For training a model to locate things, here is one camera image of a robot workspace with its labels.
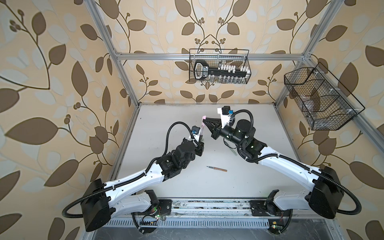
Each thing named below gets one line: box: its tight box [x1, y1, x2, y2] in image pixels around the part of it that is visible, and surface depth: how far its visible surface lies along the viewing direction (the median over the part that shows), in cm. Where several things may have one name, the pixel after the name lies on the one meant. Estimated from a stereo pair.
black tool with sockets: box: [194, 60, 251, 82], surface depth 86 cm
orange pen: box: [206, 166, 228, 172], surface depth 89 cm
